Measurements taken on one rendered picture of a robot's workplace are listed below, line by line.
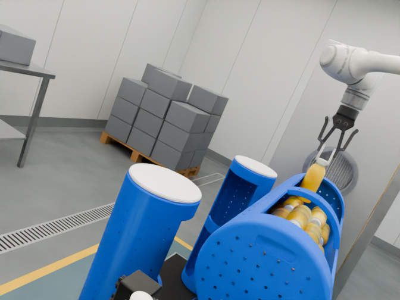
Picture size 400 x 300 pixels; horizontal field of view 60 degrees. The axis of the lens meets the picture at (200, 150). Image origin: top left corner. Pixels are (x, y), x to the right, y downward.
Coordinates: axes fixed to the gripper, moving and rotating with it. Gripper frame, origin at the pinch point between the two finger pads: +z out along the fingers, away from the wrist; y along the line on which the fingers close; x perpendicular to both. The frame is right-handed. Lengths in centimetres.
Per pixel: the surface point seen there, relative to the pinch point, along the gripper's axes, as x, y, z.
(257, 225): 77, 2, 11
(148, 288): 85, 15, 32
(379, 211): -66, -35, 21
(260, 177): -50, 28, 32
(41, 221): -34, 154, 134
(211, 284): 77, 5, 28
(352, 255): -66, -35, 51
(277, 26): -435, 178, -113
